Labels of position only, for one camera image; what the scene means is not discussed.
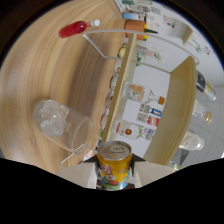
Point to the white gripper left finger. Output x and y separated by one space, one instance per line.
78 173

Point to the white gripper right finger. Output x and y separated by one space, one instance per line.
151 171

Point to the yellow drink can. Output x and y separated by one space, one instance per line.
114 166

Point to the clear bottle orange cap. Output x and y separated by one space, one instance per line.
138 93

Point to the red liquid bottle white cap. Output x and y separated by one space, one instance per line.
75 29

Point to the clear bottle red label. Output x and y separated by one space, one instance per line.
130 129

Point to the clear glass with ice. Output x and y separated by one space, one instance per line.
61 125

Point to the large clear cork-lid bottle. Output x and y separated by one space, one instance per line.
201 113

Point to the light blue plastic bottle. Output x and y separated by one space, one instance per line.
130 16

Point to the red wall poster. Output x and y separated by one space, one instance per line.
153 121

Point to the blue wall poster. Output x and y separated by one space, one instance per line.
156 111

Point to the white frame wooden shelf rack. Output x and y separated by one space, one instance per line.
181 106

